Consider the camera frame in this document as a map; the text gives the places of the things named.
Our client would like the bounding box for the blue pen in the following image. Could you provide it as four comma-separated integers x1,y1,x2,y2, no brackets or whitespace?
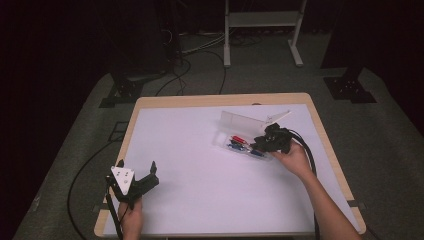
226,142,267,158

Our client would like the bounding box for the person's left hand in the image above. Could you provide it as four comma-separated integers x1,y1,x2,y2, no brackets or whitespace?
117,197,144,240

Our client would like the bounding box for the black wire frame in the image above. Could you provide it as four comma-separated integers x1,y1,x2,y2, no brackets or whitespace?
107,121,130,143

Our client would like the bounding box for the dark tape strip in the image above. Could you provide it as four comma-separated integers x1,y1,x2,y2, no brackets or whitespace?
92,202,111,213
346,199,366,210

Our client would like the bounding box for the white table mat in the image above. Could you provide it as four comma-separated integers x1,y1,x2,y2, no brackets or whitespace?
102,103,362,236

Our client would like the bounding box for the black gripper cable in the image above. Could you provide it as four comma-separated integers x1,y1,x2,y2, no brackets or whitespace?
105,184,125,240
287,128,322,240

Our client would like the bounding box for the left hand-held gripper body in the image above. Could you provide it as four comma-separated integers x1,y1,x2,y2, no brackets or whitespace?
105,165,160,205

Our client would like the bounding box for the thin black floor cable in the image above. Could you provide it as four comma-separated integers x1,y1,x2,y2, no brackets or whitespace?
199,49,228,96

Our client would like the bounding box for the black stand with base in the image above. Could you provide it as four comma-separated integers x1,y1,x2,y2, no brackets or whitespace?
320,0,378,105
98,49,175,109

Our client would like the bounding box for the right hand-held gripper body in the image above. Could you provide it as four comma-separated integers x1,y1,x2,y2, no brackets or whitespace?
256,110,295,155

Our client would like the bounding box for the white metal stand frame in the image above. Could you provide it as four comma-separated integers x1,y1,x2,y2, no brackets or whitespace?
223,0,308,69

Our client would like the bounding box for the clear plastic pencil case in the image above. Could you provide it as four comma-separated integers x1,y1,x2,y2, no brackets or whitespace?
210,110,280,163

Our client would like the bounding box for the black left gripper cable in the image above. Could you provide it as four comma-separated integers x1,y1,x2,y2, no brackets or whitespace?
105,184,125,240

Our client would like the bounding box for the bundle of white cables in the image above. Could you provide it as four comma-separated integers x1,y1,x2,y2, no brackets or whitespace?
179,30,232,56

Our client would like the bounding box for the long black floor cable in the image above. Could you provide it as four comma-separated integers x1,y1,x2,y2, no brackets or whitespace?
66,139,118,240

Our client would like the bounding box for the looped black floor cable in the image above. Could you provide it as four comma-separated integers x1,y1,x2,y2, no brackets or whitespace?
154,57,193,98

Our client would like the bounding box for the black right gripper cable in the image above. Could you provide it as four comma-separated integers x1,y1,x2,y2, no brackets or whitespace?
287,128,322,240

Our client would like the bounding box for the person's right hand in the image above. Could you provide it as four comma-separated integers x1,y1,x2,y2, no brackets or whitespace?
269,141,315,180

